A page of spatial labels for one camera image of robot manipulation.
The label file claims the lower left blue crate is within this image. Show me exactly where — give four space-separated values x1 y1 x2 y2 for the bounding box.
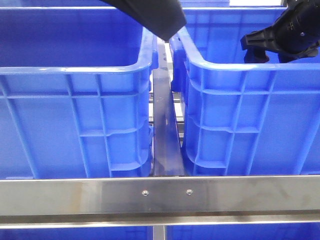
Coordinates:
0 226 153 240

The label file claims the steel vertical post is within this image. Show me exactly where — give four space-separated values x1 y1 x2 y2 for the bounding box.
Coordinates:
152 225 167 240

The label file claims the right blue plastic crate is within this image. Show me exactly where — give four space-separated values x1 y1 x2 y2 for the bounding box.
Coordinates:
170 7 320 176

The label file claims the left rail screw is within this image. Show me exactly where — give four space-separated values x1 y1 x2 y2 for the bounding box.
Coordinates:
142 190 149 196

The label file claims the rail screw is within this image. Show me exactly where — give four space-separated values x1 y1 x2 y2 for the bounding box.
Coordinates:
186 189 193 196
142 190 149 196

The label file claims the steel front shelf rail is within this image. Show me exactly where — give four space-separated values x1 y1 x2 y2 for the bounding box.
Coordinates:
0 175 320 229

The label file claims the lower right blue crate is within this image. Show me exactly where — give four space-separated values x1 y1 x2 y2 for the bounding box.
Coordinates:
167 223 320 240

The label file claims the red push button switch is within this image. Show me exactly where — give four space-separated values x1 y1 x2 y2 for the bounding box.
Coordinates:
244 48 270 64

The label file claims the far middle blue crate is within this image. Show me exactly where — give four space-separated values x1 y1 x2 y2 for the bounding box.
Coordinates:
180 0 230 8

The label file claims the blue plastic crate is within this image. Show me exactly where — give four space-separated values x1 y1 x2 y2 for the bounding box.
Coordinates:
0 7 158 180
170 7 320 176

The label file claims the left blue plastic crate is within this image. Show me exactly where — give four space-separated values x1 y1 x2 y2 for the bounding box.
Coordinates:
0 7 158 180

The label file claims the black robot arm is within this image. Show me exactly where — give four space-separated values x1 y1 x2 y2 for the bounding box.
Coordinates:
107 0 320 64

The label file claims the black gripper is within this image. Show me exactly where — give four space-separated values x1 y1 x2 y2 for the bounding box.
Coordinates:
240 0 320 63

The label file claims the steel center divider bar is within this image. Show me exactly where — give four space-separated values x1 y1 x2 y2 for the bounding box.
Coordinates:
153 39 185 177

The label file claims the right rail screw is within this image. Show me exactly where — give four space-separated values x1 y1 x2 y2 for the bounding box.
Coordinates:
186 189 193 196

